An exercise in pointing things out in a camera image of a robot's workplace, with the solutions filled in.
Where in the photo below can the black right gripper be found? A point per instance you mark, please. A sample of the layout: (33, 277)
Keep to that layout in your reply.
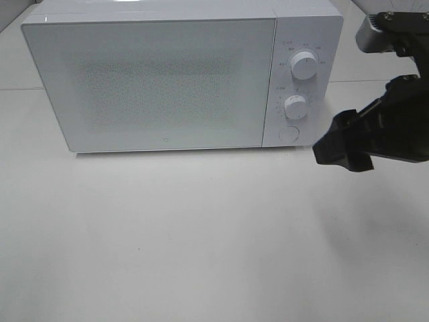
(393, 126)

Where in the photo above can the round white door release button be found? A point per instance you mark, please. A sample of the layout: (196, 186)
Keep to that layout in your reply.
(289, 134)

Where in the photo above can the white microwave knob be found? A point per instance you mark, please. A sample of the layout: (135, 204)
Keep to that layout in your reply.
(296, 107)
(303, 64)

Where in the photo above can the white microwave door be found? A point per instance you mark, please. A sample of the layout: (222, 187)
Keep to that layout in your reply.
(162, 85)

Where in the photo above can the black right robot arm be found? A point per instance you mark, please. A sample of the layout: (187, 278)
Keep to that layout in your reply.
(419, 52)

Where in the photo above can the white microwave oven body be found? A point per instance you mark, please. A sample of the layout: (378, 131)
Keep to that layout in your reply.
(313, 25)

